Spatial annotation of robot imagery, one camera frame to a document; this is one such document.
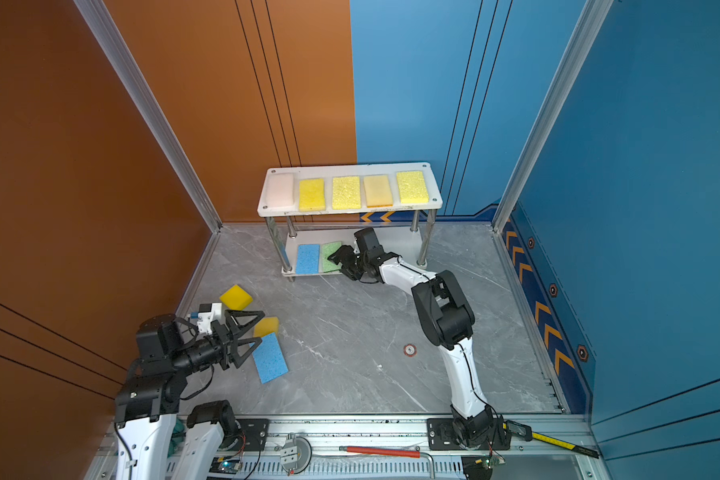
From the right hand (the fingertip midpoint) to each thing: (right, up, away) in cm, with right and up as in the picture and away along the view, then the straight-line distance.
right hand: (330, 263), depth 97 cm
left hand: (-11, -13, -30) cm, 34 cm away
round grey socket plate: (-3, -41, -32) cm, 52 cm away
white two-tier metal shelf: (+29, +6, +12) cm, 32 cm away
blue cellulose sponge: (-8, +1, +3) cm, 8 cm away
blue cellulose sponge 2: (-15, -26, -14) cm, 33 cm away
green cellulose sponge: (-2, +4, +6) cm, 7 cm away
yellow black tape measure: (+51, -41, -24) cm, 70 cm away
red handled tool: (+19, -45, -26) cm, 55 cm away
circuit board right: (+41, -46, -27) cm, 67 cm away
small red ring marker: (+25, -25, -9) cm, 37 cm away
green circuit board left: (-22, -47, -26) cm, 58 cm away
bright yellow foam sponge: (-31, -12, +1) cm, 34 cm away
